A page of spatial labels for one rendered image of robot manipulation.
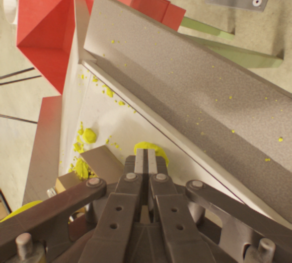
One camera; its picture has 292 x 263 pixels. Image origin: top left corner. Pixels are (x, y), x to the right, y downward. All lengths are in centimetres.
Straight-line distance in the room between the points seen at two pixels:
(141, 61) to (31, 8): 92
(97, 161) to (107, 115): 4
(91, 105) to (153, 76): 8
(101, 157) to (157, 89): 8
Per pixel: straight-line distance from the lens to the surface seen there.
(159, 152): 16
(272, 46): 114
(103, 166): 19
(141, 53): 17
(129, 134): 18
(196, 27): 82
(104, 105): 20
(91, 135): 22
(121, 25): 18
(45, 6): 108
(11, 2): 251
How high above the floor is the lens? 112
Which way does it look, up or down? 48 degrees down
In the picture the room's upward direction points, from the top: 106 degrees counter-clockwise
